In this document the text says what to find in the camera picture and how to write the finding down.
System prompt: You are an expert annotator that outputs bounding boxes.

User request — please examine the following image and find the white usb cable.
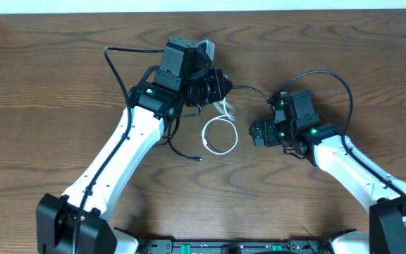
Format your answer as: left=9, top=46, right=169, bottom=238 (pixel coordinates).
left=201, top=97, right=239, bottom=156

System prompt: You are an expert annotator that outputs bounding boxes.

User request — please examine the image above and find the black usb cable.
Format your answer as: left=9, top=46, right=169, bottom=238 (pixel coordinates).
left=231, top=85, right=274, bottom=105
left=153, top=116, right=204, bottom=162

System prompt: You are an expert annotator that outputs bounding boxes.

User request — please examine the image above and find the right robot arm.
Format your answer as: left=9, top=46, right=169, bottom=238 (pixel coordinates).
left=250, top=91, right=406, bottom=253

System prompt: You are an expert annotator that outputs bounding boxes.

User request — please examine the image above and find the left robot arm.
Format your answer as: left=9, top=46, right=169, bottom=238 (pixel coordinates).
left=36, top=36, right=233, bottom=253

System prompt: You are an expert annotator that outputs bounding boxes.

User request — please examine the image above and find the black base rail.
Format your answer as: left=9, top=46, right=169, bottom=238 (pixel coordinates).
left=125, top=238, right=333, bottom=254

